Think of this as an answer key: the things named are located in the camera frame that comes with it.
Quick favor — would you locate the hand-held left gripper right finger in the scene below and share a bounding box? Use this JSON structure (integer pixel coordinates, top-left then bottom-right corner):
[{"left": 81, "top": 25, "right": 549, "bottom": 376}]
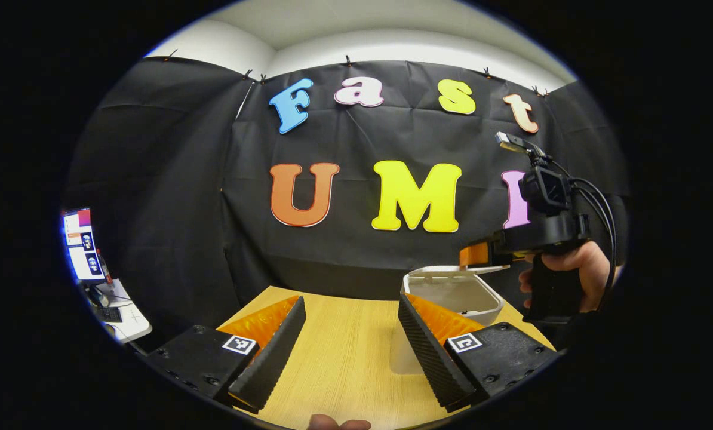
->
[{"left": 397, "top": 293, "right": 559, "bottom": 414}]

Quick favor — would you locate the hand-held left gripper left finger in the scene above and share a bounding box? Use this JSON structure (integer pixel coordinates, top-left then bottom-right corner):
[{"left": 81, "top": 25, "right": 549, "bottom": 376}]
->
[{"left": 147, "top": 296, "right": 308, "bottom": 414}]

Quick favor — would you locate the white desktop garbage bin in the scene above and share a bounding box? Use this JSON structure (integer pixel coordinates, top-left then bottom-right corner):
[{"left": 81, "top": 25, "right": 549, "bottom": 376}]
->
[{"left": 389, "top": 265, "right": 511, "bottom": 376}]

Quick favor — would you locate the white side desk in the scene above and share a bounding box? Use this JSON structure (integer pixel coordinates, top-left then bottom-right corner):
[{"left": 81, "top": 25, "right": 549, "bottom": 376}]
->
[{"left": 85, "top": 278, "right": 153, "bottom": 344}]

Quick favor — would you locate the computer monitor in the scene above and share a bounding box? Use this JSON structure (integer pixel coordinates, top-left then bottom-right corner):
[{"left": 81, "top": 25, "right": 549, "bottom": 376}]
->
[{"left": 63, "top": 207, "right": 106, "bottom": 282}]

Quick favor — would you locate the black cable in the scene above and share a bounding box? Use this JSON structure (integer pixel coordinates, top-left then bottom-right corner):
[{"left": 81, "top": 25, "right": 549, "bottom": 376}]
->
[{"left": 548, "top": 156, "right": 619, "bottom": 311}]

